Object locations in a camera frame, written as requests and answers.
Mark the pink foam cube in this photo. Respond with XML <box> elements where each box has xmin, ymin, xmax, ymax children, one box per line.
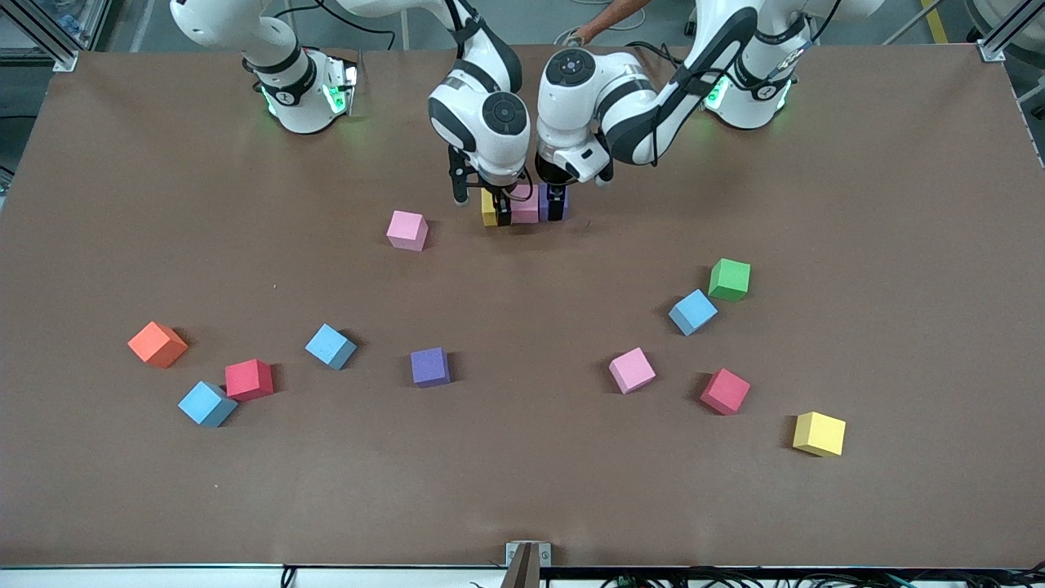
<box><xmin>386</xmin><ymin>210</ymin><xmax>429</xmax><ymax>252</ymax></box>
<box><xmin>510</xmin><ymin>184</ymin><xmax>541</xmax><ymax>225</ymax></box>
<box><xmin>608</xmin><ymin>347</ymin><xmax>657</xmax><ymax>395</ymax></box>

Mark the orange foam cube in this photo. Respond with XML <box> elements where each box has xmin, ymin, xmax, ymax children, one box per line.
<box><xmin>127</xmin><ymin>321</ymin><xmax>189</xmax><ymax>369</ymax></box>

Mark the black base power cable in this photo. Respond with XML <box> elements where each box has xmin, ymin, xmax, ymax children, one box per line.
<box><xmin>625</xmin><ymin>39</ymin><xmax>695</xmax><ymax>65</ymax></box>

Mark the brown table mat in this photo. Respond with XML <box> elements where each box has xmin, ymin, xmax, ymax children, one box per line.
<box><xmin>0</xmin><ymin>42</ymin><xmax>1045</xmax><ymax>570</ymax></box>

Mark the light blue foam cube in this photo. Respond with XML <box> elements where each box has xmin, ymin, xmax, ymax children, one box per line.
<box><xmin>177</xmin><ymin>381</ymin><xmax>238</xmax><ymax>429</ymax></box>
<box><xmin>305</xmin><ymin>323</ymin><xmax>358</xmax><ymax>372</ymax></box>
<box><xmin>668</xmin><ymin>288</ymin><xmax>720</xmax><ymax>337</ymax></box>

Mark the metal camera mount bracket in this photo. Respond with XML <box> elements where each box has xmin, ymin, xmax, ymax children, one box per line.
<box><xmin>500</xmin><ymin>541</ymin><xmax>553</xmax><ymax>588</ymax></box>

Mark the aluminium frame post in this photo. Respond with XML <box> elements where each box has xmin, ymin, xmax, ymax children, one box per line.
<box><xmin>977</xmin><ymin>0</ymin><xmax>1045</xmax><ymax>63</ymax></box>
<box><xmin>0</xmin><ymin>0</ymin><xmax>80</xmax><ymax>73</ymax></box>

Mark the purple foam cube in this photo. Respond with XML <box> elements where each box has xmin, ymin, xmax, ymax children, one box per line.
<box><xmin>538</xmin><ymin>183</ymin><xmax>571</xmax><ymax>222</ymax></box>
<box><xmin>410</xmin><ymin>347</ymin><xmax>451</xmax><ymax>388</ymax></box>

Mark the red foam cube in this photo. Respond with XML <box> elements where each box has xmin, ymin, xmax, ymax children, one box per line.
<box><xmin>700</xmin><ymin>367</ymin><xmax>752</xmax><ymax>417</ymax></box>
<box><xmin>225</xmin><ymin>359</ymin><xmax>275</xmax><ymax>402</ymax></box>

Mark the green foam cube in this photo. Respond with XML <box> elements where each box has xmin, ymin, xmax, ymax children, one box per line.
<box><xmin>708</xmin><ymin>258</ymin><xmax>752</xmax><ymax>303</ymax></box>

